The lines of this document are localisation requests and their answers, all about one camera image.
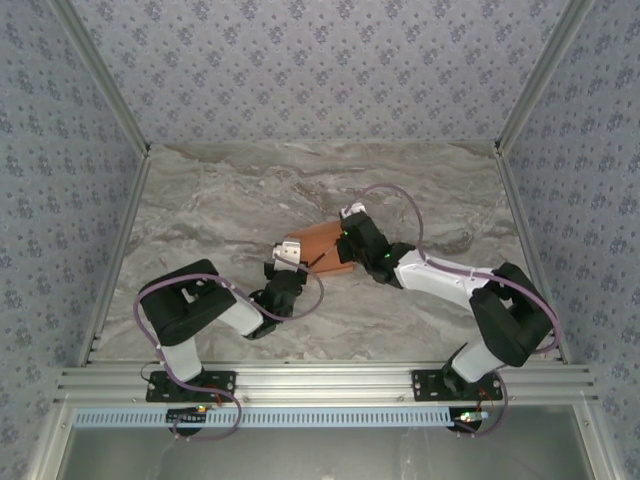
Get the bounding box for salmon orange paper box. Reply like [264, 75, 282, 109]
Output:
[282, 219, 358, 278]

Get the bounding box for small black circuit board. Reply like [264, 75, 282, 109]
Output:
[166, 405, 210, 425]
[451, 409, 490, 432]

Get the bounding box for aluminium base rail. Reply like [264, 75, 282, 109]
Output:
[53, 363, 600, 407]

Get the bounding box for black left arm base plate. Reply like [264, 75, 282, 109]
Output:
[145, 370, 238, 403]

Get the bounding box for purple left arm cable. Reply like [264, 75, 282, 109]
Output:
[132, 264, 326, 444]

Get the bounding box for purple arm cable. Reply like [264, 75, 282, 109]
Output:
[357, 183, 561, 439]
[132, 264, 326, 444]

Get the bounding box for light blue slotted cable duct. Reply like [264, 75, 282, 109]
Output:
[73, 409, 452, 430]

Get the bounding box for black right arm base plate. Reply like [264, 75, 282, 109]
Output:
[410, 369, 504, 403]

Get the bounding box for aluminium side rail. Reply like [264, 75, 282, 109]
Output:
[493, 149, 572, 365]
[76, 149, 152, 369]

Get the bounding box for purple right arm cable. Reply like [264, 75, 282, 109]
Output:
[357, 183, 561, 439]

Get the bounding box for aluminium corner post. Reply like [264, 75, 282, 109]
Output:
[493, 0, 591, 157]
[51, 0, 152, 157]

